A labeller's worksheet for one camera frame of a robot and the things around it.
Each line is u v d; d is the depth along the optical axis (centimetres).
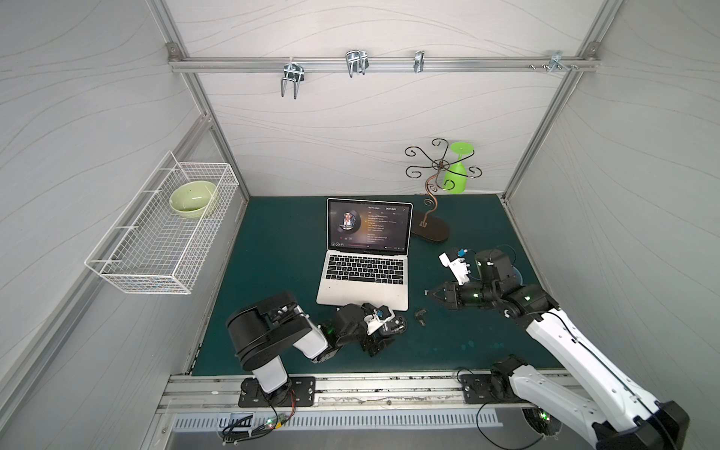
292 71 78
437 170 86
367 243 101
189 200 73
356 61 76
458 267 67
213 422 70
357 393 75
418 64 78
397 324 83
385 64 77
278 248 103
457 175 84
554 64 77
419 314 88
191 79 82
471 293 63
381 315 73
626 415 39
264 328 47
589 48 77
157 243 68
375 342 76
